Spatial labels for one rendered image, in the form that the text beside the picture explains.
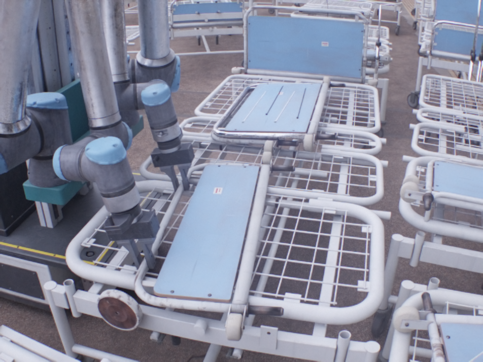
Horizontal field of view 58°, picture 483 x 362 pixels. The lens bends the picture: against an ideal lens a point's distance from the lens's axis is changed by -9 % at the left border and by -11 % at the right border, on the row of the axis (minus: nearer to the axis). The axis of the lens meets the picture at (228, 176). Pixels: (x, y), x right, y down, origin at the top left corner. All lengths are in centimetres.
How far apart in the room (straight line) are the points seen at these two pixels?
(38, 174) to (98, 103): 40
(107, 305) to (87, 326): 68
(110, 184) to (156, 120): 41
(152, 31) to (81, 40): 57
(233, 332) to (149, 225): 33
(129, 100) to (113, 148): 50
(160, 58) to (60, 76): 39
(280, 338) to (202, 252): 32
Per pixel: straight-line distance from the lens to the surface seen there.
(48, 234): 183
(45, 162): 152
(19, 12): 117
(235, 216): 140
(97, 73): 122
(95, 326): 186
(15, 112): 132
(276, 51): 289
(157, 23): 173
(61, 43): 183
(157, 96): 145
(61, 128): 149
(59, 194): 152
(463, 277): 219
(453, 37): 402
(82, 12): 121
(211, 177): 162
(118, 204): 113
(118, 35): 157
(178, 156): 152
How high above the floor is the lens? 129
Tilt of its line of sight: 28 degrees down
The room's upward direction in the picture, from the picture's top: 1 degrees counter-clockwise
